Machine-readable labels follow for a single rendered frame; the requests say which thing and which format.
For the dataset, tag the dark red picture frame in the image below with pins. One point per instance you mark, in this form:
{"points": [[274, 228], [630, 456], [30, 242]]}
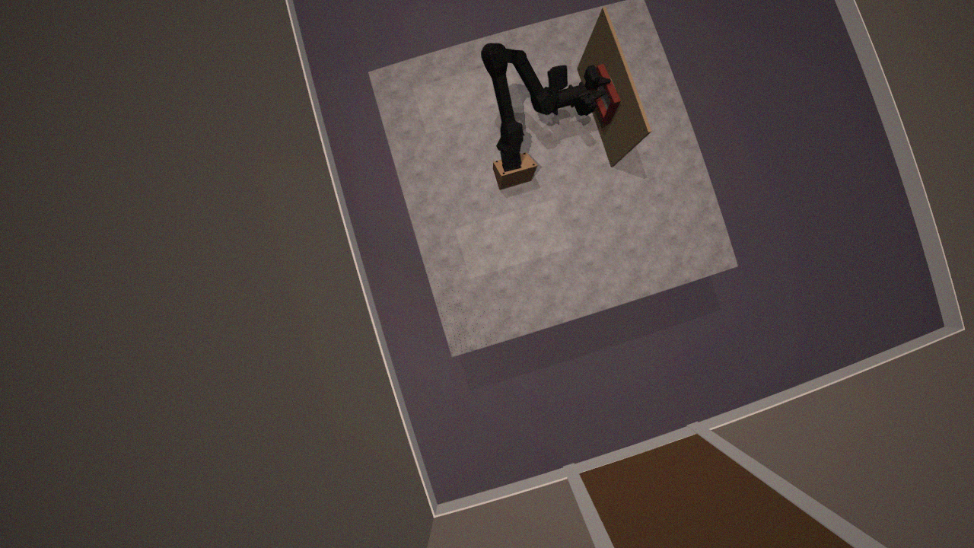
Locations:
{"points": [[607, 104]]}

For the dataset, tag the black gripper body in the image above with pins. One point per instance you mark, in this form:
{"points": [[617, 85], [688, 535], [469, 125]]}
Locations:
{"points": [[592, 79]]}

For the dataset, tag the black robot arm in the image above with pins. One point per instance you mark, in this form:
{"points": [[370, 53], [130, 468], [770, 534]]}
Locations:
{"points": [[496, 58]]}

